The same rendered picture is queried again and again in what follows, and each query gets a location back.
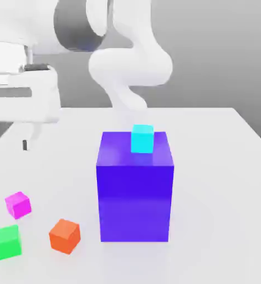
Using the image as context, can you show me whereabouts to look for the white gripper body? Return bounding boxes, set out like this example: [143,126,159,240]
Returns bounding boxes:
[0,70,62,124]

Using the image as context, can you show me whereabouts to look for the small magenta cube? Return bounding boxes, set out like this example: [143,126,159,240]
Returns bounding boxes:
[4,191,32,220]

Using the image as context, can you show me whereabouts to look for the small green cube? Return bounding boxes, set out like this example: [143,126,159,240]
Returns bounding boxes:
[0,224,23,261]

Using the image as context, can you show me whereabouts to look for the small cyan cube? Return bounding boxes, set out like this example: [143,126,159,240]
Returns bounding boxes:
[130,124,155,154]

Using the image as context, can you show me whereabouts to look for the small orange cube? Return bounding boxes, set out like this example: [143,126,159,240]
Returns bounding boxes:
[48,218,81,255]

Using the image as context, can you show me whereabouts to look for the large purple box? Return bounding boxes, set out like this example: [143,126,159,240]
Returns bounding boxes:
[95,131,175,243]

